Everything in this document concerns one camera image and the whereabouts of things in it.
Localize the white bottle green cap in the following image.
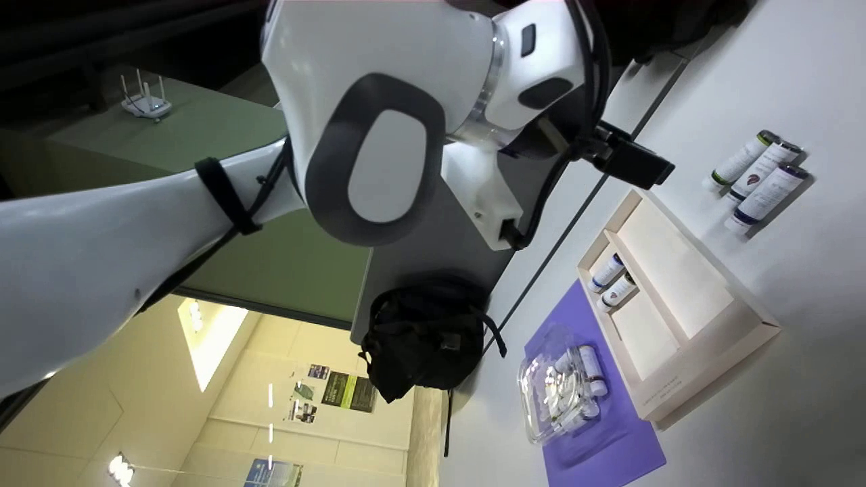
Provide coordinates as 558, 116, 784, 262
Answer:
708, 128, 782, 192

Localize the dark green wall poster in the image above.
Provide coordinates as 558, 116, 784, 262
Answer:
319, 368, 355, 410

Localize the black fabric object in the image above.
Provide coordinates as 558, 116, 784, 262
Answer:
602, 0, 756, 68

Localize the green cabinet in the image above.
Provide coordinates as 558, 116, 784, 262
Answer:
0, 73, 375, 331

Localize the black strap on arm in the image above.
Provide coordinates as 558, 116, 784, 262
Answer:
191, 154, 265, 238

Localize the small photo wall poster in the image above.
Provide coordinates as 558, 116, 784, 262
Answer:
287, 383, 321, 429

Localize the blue wall poster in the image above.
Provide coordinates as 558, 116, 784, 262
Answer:
240, 456, 304, 487

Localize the light wooden tray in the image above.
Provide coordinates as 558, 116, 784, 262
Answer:
575, 188, 784, 433

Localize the clear plastic bag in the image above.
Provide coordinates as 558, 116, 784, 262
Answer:
517, 345, 610, 446

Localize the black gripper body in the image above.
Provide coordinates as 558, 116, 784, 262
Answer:
575, 120, 647, 181

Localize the white wifi router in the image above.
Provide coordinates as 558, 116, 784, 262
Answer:
115, 68, 176, 126

